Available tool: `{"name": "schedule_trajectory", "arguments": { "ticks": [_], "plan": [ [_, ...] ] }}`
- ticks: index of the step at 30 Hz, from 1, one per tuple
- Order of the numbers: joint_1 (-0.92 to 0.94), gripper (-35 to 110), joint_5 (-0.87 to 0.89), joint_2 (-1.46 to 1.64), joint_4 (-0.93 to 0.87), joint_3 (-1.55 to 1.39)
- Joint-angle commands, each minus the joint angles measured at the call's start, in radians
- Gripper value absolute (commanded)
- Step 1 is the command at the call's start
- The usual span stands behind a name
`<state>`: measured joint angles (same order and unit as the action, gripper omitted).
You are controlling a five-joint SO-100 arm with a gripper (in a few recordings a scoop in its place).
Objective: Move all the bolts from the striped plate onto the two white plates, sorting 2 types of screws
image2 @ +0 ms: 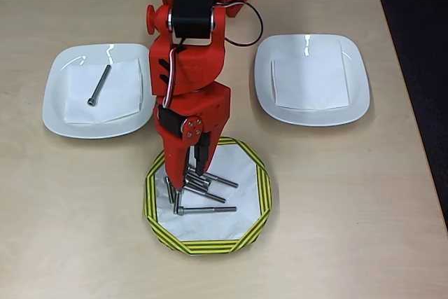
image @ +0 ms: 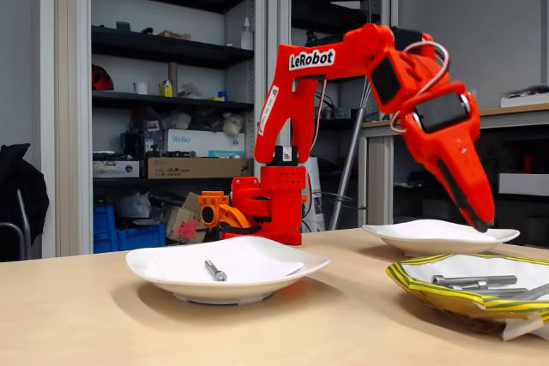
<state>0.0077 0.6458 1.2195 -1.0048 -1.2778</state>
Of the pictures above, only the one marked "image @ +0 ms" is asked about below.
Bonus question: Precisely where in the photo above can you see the white plastic bag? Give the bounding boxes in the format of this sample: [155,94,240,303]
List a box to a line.
[116,191,152,219]

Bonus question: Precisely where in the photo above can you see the small blue plastic crate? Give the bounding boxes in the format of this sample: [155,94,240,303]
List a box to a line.
[93,205,117,234]

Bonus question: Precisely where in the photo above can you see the white tray with parts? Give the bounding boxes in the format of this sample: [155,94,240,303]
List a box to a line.
[500,85,549,109]

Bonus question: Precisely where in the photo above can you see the flat cardboard piece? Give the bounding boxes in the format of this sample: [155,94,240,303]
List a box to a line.
[157,29,192,41]

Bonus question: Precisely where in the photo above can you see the white red servo cable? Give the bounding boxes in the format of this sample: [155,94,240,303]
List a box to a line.
[402,39,451,96]
[389,110,409,135]

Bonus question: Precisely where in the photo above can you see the red black helmet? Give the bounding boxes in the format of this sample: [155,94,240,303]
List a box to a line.
[91,63,115,92]

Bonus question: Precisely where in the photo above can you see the white plush toy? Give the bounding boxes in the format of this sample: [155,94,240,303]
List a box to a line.
[221,111,244,136]

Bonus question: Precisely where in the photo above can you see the black jacket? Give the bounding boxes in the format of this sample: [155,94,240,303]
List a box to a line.
[0,142,51,258]

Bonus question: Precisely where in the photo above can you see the cardboard box with pink sticker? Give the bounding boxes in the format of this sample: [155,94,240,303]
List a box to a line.
[164,191,209,244]

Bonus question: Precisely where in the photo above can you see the white Weller box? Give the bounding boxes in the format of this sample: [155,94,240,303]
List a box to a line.
[162,129,246,159]

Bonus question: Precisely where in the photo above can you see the grey metal chair frame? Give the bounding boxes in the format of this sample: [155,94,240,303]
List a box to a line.
[0,188,33,262]

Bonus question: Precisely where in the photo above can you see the yellow green striped paper plate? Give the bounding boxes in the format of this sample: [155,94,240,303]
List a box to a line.
[384,253,549,341]

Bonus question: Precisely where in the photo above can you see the long brown cardboard box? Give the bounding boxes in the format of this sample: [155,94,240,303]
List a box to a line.
[147,157,254,180]

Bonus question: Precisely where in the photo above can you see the flat grey printed box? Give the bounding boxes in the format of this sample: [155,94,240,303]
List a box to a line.
[93,159,141,179]

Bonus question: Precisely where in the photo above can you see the grey coat stand wooden knobs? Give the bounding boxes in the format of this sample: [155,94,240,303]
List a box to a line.
[328,0,374,232]

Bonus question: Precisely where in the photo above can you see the crumpled clear plastic bag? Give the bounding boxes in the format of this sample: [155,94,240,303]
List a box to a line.
[178,81,203,100]

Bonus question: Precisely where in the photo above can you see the orange printed table clamp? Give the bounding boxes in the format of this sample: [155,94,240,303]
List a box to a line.
[196,190,258,230]

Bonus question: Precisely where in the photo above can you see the low cabinet with wooden top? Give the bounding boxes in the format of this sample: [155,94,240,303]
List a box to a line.
[358,102,549,251]

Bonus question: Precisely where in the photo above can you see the white flat box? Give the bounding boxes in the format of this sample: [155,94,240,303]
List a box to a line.
[498,172,549,196]

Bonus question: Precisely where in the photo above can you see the wide blue plastic crate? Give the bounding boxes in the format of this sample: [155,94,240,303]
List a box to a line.
[116,223,166,251]

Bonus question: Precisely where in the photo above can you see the white plastic bottle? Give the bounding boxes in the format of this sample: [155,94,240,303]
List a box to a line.
[239,16,254,51]

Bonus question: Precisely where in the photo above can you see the white square ceramic plate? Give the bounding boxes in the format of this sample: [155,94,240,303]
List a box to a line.
[125,235,334,306]
[362,219,522,258]

